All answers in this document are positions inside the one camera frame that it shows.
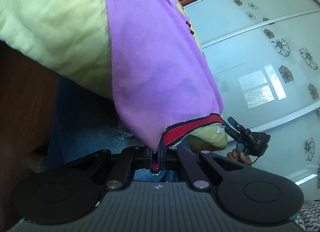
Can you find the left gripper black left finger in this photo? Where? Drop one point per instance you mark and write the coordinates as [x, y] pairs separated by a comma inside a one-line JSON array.
[[71, 191]]

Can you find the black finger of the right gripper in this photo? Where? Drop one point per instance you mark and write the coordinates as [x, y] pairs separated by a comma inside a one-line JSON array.
[[233, 127]]

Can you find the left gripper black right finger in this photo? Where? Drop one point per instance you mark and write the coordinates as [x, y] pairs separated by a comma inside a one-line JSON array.
[[243, 192]]

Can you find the purple shirt with red trim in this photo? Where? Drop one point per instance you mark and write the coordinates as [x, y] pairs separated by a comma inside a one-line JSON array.
[[162, 86]]

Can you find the person's right hand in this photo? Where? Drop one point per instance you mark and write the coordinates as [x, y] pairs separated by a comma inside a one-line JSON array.
[[239, 156]]

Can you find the blue jeans leg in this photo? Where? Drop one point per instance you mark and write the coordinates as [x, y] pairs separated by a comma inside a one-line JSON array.
[[84, 123]]

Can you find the white flower-pattern wardrobe door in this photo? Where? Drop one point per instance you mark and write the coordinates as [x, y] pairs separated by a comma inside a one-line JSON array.
[[264, 57]]

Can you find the yellow floral bedspread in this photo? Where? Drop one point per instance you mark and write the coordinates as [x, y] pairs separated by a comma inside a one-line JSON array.
[[70, 37]]

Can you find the dark wooden bed frame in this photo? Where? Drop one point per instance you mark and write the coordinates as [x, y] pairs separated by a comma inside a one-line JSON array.
[[27, 103]]

